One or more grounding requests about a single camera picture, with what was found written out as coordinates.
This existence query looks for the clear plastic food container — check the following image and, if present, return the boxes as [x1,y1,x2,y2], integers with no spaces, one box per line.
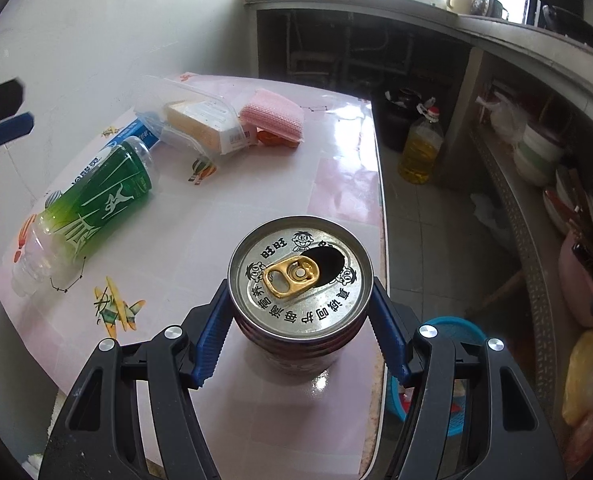
[134,76,253,160]

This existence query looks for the pink sponge cloth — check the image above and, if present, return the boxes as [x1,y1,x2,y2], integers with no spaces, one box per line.
[239,89,304,143]

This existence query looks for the yellow plastic bag on shelf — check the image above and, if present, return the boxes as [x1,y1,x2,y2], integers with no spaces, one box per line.
[562,330,593,474]

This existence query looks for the yellow cooking oil bottle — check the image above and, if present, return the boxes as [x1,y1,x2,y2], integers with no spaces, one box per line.
[397,104,445,185]

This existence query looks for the blue toothpaste box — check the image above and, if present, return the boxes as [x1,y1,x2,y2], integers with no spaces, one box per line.
[44,112,159,209]

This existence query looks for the orange peel piece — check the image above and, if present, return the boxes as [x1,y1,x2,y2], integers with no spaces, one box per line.
[257,130,299,150]

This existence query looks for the stack of white bowls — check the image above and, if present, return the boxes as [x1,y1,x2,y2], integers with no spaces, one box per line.
[513,122,565,188]

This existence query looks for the pink patterned table cover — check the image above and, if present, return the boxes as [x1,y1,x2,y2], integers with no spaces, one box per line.
[0,81,386,479]

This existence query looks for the blue plastic trash basket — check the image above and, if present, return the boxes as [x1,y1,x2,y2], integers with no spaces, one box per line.
[385,314,488,438]

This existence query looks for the black wok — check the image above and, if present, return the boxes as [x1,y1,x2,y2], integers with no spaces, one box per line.
[543,4,593,49]

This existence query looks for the white plastic bag on shelf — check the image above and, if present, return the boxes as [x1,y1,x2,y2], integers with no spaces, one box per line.
[476,90,528,146]

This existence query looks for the red drink can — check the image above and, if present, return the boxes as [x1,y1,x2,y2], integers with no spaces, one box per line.
[227,216,374,376]

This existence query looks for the pink pot on shelf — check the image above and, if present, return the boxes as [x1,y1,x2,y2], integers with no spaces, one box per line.
[558,232,593,328]

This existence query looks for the green plastic bottle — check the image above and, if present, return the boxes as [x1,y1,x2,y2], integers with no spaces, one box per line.
[11,139,155,297]

